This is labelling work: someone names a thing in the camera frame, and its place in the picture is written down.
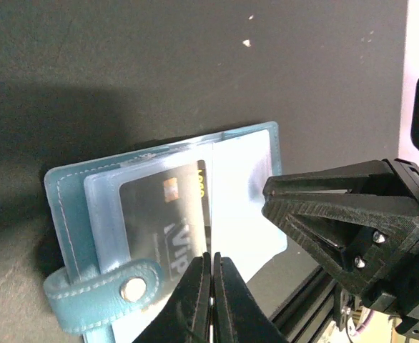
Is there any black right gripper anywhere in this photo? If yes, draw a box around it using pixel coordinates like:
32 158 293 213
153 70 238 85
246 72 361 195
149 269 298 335
262 159 419 339

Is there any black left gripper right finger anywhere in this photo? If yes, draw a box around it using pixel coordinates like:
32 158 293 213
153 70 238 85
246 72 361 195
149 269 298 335
212 252 287 343

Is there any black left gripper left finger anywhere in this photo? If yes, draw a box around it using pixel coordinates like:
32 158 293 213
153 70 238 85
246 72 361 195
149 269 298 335
135 252 212 343

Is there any blue card holder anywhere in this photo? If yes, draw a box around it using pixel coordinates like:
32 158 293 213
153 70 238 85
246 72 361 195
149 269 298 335
44 121 287 342

